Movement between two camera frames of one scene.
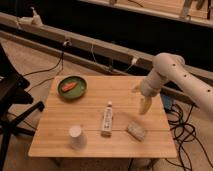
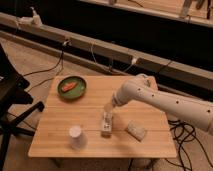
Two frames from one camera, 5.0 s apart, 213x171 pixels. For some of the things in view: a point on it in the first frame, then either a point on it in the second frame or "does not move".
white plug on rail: [134, 61] does not move
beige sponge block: [135, 130] does not move
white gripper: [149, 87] -> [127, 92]
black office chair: [12, 94] does not move
